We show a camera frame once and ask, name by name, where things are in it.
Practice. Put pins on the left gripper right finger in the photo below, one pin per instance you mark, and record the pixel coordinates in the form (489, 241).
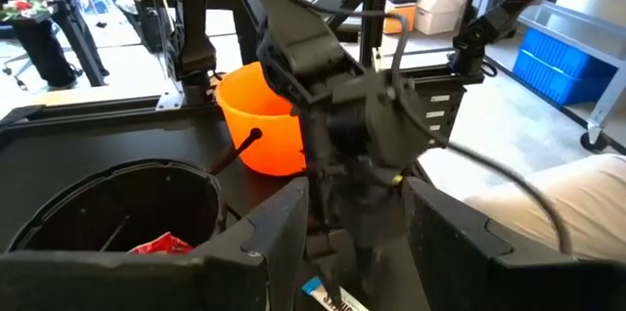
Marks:
(489, 277)

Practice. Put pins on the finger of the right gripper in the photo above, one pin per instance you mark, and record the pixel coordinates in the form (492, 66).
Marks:
(325, 252)
(369, 257)

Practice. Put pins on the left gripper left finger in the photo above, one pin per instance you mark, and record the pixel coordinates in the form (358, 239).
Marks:
(235, 277)

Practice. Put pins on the white blue Hershey's bar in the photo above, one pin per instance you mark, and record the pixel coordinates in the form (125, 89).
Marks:
(332, 301)

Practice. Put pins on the red Skittles packet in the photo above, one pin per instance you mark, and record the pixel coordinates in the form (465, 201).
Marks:
(164, 245)

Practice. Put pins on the orange plastic bucket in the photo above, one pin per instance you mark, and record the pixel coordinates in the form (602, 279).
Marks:
(259, 120)

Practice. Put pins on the black plastic bucket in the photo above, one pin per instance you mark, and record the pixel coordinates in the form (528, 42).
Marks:
(58, 213)

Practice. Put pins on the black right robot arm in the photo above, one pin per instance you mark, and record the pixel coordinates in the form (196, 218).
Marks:
(293, 32)

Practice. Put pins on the black labelled hub box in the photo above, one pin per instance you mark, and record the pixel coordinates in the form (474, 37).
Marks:
(447, 105)

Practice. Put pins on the orange cardboard box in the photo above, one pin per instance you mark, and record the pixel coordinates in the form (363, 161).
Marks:
(398, 20)

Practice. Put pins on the white cardboard box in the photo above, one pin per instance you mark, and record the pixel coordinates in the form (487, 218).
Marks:
(440, 8)

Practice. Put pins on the blue plastic crate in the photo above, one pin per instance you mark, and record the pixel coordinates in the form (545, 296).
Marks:
(562, 71)

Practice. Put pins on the grey metal shelf rack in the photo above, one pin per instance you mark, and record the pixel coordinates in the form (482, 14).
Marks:
(572, 20)

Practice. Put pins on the person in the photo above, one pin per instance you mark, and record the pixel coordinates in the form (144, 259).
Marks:
(44, 47)

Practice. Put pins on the red white flower bunch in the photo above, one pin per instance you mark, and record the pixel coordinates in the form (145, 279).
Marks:
(24, 7)

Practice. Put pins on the black camera rig frame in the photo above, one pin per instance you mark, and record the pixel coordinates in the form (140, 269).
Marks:
(513, 5)

